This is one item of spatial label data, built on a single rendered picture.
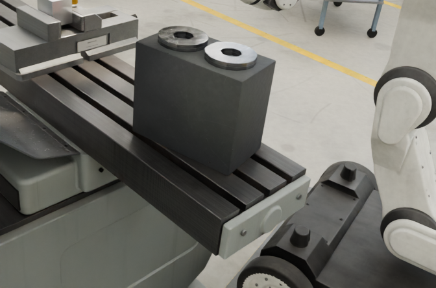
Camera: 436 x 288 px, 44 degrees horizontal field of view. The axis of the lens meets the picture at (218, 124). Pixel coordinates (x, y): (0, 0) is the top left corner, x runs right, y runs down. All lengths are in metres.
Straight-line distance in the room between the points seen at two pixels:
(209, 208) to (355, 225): 0.74
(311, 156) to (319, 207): 1.32
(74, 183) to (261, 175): 0.42
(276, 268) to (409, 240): 0.31
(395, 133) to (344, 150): 1.75
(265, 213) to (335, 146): 2.07
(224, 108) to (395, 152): 0.51
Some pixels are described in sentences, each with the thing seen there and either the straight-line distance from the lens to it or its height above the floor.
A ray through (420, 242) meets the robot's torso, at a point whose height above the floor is 0.70.
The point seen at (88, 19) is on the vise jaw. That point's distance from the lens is 1.30.
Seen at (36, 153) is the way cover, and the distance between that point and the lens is 1.09.
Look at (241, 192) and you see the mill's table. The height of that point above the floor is 0.96.
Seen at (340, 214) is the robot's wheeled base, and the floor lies 0.59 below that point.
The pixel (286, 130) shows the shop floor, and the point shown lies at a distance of 3.03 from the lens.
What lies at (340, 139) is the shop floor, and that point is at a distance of 3.06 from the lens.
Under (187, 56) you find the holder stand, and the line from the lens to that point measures 0.92.
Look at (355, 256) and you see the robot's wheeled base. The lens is 1.46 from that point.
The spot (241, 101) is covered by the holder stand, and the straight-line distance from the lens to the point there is 0.88.
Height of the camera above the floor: 1.52
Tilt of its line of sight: 31 degrees down
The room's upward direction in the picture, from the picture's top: 7 degrees clockwise
